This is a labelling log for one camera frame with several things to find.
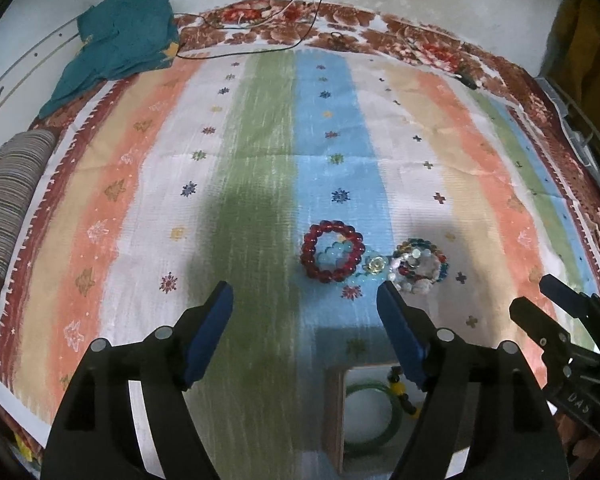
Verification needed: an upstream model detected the black cable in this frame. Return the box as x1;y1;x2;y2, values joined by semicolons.
172;0;332;61

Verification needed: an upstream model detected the red bead bracelet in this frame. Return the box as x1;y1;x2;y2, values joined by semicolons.
300;219;365;284

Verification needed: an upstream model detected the striped colourful bedsheet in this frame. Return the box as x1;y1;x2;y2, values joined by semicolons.
0;0;600;480

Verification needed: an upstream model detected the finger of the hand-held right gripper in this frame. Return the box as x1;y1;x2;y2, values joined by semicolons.
538;273;600;323
509;296;573;363

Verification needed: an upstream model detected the yellow cloth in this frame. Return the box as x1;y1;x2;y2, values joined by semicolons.
549;0;600;83

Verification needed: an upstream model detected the light blue bead bracelet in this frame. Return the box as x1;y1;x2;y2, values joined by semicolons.
315;239;387;282

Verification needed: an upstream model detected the white wire rack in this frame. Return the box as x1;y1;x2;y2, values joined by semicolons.
534;74;600;211

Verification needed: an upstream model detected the white pearl bracelet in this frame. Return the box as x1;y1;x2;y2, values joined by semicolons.
387;259;440;295

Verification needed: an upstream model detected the wooden box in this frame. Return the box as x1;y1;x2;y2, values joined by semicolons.
322;359;475;477

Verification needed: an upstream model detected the multicolour bead bracelet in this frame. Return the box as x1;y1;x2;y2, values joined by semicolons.
393;237;451;286

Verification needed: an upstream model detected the teal cloth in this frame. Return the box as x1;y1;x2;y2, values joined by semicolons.
38;0;181;119

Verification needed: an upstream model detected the striped bolster pillow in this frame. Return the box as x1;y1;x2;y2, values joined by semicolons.
0;129;57;292

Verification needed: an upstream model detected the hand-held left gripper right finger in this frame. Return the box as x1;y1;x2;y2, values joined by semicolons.
376;280;572;480

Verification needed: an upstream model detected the green bangle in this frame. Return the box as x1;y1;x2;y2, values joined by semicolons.
343;382;406;454

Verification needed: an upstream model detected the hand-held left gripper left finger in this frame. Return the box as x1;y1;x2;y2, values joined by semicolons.
40;280;234;480

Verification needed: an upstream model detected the yellow black bead bracelet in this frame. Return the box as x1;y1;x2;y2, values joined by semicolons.
387;367;422;419

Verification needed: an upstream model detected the striped pastel bedsheet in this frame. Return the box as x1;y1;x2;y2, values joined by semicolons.
0;51;600;480

